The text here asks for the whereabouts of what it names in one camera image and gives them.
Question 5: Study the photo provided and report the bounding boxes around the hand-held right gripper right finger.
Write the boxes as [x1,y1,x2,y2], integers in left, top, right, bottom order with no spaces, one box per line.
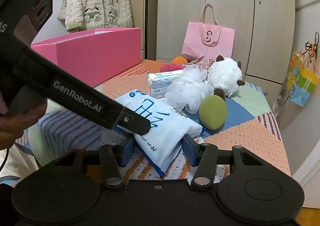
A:
[183,134,266,188]

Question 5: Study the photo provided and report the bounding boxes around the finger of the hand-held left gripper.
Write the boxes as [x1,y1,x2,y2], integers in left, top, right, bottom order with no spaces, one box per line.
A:
[111,106,151,137]

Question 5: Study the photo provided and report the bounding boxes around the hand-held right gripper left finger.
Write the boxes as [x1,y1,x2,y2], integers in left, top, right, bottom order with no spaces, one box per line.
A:
[54,136,136,189]

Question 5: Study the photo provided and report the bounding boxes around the large blue tissue package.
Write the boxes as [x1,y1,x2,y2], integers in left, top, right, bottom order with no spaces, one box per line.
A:
[115,88,207,178]

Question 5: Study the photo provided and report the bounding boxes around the pink cardboard box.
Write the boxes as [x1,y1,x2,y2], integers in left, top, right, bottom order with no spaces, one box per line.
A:
[30,27,142,88]

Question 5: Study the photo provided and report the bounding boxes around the white plush toy brown ears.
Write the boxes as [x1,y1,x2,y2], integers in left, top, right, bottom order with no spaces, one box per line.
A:
[206,55,246,102]

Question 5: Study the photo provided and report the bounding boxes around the person's left hand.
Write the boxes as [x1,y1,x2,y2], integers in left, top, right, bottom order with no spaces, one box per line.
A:
[0,96,48,152]

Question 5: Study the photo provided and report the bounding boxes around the green egg-shaped sponge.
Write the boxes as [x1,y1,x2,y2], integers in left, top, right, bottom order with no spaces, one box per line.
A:
[199,94,228,130]

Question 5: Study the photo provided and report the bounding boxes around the small white tissue pack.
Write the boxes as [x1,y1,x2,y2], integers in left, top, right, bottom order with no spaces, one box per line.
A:
[148,69,187,99]

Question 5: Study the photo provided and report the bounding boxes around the white mesh bath sponge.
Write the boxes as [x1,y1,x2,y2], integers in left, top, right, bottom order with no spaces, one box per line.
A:
[164,64,214,115]

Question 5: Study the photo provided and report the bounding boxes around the white tote bag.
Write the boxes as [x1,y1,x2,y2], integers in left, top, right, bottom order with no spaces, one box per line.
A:
[57,0,69,22]

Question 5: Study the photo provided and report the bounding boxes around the magenta fuzzy ball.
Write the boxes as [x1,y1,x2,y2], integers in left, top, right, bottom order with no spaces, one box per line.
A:
[160,63,187,73]

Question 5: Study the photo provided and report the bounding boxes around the orange ball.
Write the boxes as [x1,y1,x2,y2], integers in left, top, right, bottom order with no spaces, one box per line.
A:
[172,56,189,65]

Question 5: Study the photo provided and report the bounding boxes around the floral fabric pouch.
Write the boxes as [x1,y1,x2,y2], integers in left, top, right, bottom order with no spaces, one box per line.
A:
[187,56,213,70]

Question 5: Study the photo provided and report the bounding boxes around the pink paper shopping bag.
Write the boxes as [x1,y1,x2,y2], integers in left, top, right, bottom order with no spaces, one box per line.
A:
[181,3,235,63]

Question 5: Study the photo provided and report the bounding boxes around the beige wardrobe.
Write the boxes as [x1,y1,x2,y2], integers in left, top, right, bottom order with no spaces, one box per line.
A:
[144,0,297,87]

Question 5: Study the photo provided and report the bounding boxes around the colourful paper gift bag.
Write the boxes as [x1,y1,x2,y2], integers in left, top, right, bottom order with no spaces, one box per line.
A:
[285,51,320,108]

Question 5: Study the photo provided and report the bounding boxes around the orange ribbon decoration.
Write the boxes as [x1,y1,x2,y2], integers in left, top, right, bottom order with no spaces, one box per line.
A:
[304,31,320,64]

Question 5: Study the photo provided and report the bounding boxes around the black cable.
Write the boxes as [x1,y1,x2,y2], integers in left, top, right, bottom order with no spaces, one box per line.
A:
[0,148,11,174]

